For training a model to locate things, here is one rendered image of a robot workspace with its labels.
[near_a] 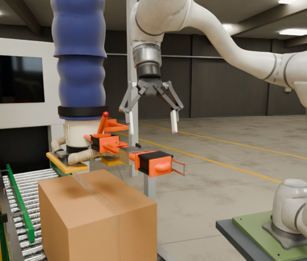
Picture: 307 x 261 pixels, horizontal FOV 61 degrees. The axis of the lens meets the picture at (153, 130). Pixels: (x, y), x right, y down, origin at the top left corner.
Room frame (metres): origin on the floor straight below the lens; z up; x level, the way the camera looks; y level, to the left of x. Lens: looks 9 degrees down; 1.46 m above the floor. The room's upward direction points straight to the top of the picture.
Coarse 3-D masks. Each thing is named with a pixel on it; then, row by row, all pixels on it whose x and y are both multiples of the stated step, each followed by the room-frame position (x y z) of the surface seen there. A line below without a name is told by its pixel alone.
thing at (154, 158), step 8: (152, 152) 0.77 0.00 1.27; (136, 160) 0.75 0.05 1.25; (144, 160) 0.73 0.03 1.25; (152, 160) 0.69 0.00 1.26; (160, 160) 0.71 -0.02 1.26; (168, 160) 0.72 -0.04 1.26; (136, 168) 0.75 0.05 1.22; (144, 168) 0.73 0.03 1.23; (152, 168) 0.69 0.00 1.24; (152, 176) 0.69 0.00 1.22
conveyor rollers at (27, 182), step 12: (24, 180) 2.49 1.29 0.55; (36, 180) 2.53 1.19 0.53; (12, 192) 2.19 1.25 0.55; (24, 192) 2.23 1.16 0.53; (36, 192) 2.21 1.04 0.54; (12, 204) 1.95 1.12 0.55; (36, 204) 1.96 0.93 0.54; (36, 216) 1.78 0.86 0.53; (24, 228) 1.59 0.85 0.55; (36, 228) 1.62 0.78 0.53; (24, 240) 1.49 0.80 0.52; (36, 240) 1.46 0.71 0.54; (24, 252) 1.34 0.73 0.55; (36, 252) 1.37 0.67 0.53
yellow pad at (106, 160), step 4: (100, 156) 1.22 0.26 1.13; (104, 156) 1.21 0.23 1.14; (108, 156) 1.21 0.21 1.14; (100, 160) 1.20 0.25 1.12; (104, 160) 1.16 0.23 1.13; (108, 160) 1.16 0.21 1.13; (112, 160) 1.16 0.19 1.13; (116, 160) 1.16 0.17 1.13; (108, 164) 1.13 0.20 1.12; (112, 164) 1.14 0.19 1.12; (116, 164) 1.15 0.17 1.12
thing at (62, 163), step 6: (60, 150) 1.23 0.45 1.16; (48, 156) 1.25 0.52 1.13; (54, 156) 1.21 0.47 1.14; (66, 156) 1.12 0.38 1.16; (54, 162) 1.15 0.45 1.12; (60, 162) 1.13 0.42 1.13; (66, 162) 1.11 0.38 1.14; (60, 168) 1.08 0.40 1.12; (66, 168) 1.04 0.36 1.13; (72, 168) 1.04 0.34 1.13; (78, 168) 1.05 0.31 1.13; (84, 168) 1.06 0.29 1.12
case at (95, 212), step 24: (48, 192) 1.23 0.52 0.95; (72, 192) 1.23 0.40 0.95; (96, 192) 1.23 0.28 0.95; (120, 192) 1.23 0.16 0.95; (48, 216) 1.18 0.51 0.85; (72, 216) 0.98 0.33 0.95; (96, 216) 0.98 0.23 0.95; (120, 216) 1.01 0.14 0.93; (144, 216) 1.07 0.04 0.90; (48, 240) 1.21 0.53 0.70; (72, 240) 0.90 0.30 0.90; (96, 240) 0.95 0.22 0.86; (120, 240) 1.01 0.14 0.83; (144, 240) 1.07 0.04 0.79
